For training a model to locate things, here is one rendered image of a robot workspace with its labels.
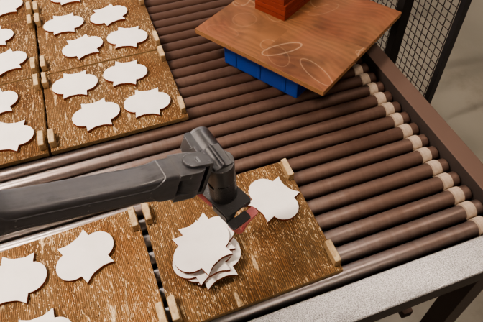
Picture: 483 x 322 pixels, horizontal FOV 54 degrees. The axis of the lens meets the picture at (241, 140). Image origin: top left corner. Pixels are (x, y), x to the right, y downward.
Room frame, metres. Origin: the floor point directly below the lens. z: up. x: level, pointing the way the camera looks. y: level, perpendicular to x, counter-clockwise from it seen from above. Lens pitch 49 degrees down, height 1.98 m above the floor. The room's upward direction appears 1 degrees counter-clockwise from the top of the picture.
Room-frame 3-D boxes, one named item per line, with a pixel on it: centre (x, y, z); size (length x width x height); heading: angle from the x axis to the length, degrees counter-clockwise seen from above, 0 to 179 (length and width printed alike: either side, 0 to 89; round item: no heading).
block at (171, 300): (0.41, 0.16, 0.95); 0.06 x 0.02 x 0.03; 19
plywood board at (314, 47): (1.35, -0.20, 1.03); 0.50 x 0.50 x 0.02; 51
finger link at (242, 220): (0.54, 0.02, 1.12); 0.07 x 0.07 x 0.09; 40
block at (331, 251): (0.54, -0.21, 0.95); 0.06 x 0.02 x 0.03; 19
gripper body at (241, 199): (0.56, 0.04, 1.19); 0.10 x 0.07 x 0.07; 40
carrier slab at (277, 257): (0.60, 0.02, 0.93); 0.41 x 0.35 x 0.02; 109
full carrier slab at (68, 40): (1.45, 0.52, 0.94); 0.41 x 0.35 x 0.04; 109
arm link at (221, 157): (0.57, 0.04, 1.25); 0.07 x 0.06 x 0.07; 30
